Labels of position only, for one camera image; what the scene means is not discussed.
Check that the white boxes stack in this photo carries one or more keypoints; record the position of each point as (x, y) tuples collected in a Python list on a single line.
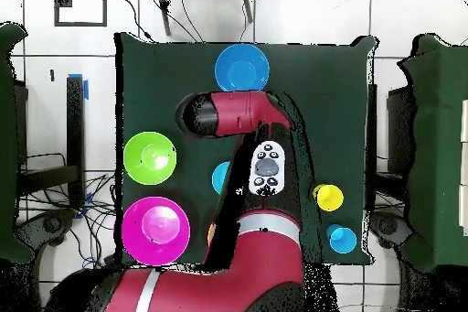
[(464, 121)]

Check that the small cyan plastic bowl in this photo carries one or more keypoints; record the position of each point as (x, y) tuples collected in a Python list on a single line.
[(219, 178)]

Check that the blue tape strip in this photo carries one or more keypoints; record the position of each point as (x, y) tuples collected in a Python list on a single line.
[(86, 88)]

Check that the black metal table frame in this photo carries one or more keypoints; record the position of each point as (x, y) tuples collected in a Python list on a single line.
[(372, 125), (75, 125)]

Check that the green cloth covered side table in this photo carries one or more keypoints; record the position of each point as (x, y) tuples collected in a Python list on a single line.
[(438, 70), (7, 143)]

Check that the lime green plastic bowl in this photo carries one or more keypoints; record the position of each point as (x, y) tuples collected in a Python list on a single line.
[(137, 158)]

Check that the dark green tablecloth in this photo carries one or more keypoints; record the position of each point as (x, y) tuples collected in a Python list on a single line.
[(329, 107)]

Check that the light blue plastic cup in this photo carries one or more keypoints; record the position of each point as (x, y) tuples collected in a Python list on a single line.
[(343, 240)]

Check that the magenta pink plastic bowl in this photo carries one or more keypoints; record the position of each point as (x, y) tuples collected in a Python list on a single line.
[(157, 231)]

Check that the large blue plastic bowl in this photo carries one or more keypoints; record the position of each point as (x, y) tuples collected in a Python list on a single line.
[(241, 68)]

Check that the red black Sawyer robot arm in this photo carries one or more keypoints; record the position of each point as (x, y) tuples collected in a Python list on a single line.
[(237, 114)]

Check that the orange plastic bowl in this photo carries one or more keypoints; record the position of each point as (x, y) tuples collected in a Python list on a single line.
[(210, 235)]

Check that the gray pedestal foot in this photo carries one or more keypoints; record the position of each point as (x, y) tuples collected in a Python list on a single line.
[(51, 224), (389, 226)]

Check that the yellow plastic cup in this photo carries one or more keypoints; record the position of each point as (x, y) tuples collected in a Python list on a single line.
[(329, 197)]

